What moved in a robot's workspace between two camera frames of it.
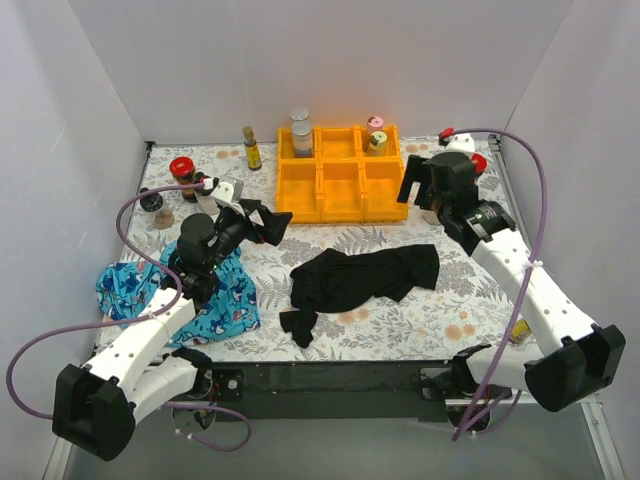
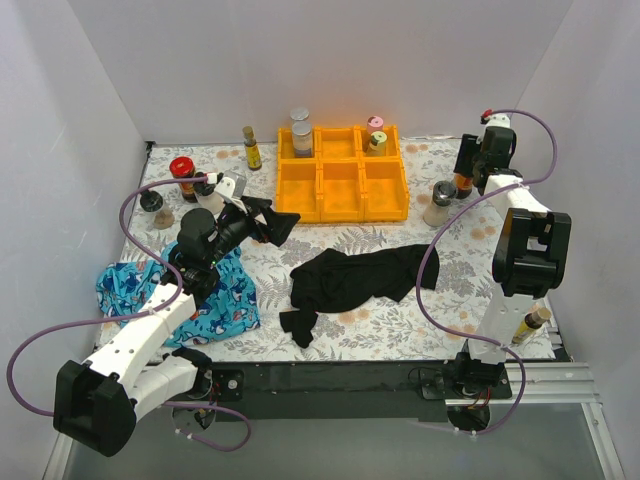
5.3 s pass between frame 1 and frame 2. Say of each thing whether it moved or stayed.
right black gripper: moved
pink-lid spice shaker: stayed
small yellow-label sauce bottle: stayed
